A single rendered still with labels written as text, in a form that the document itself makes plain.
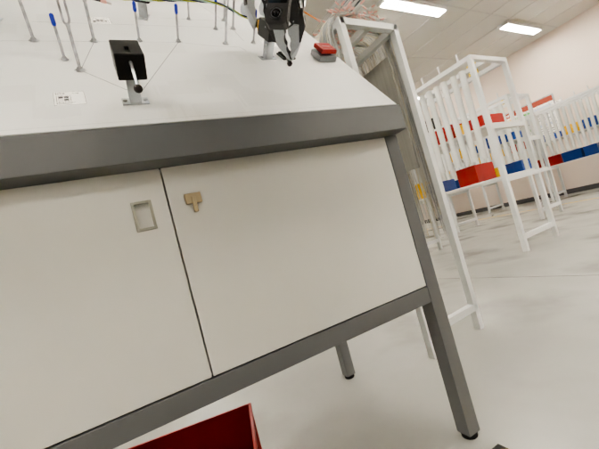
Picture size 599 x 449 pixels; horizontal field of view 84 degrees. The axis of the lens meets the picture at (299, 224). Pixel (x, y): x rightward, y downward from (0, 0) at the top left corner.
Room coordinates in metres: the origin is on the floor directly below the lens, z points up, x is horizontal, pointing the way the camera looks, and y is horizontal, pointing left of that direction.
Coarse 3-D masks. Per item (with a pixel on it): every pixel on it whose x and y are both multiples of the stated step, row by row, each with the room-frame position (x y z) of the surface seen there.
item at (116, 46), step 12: (120, 48) 0.53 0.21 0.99; (132, 48) 0.54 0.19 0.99; (120, 60) 0.53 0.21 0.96; (132, 60) 0.54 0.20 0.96; (144, 60) 0.55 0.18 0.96; (120, 72) 0.54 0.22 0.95; (132, 72) 0.53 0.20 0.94; (144, 72) 0.56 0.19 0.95; (132, 84) 0.58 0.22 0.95; (132, 96) 0.60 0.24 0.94
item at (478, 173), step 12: (480, 120) 2.99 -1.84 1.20; (492, 120) 3.04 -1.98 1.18; (504, 120) 3.13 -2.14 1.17; (444, 132) 3.31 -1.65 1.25; (468, 168) 3.23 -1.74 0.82; (480, 168) 3.22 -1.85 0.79; (492, 168) 3.33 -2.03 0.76; (468, 180) 3.25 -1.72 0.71; (480, 180) 3.19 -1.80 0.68; (420, 192) 3.75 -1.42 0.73
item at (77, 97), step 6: (54, 96) 0.58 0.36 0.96; (60, 96) 0.58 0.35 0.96; (66, 96) 0.58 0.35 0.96; (72, 96) 0.59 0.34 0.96; (78, 96) 0.59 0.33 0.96; (84, 96) 0.59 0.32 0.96; (54, 102) 0.57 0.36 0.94; (60, 102) 0.57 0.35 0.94; (66, 102) 0.57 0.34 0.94; (72, 102) 0.57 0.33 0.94; (78, 102) 0.58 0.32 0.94; (84, 102) 0.58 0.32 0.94
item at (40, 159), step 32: (128, 128) 0.55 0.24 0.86; (160, 128) 0.58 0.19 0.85; (192, 128) 0.60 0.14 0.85; (224, 128) 0.62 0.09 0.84; (256, 128) 0.65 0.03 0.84; (288, 128) 0.68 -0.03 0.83; (320, 128) 0.72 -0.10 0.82; (352, 128) 0.75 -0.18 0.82; (384, 128) 0.80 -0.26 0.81; (0, 160) 0.48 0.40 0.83; (32, 160) 0.49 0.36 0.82; (64, 160) 0.51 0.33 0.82; (96, 160) 0.53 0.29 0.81; (128, 160) 0.55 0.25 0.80; (160, 160) 0.58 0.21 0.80; (192, 160) 0.62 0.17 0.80
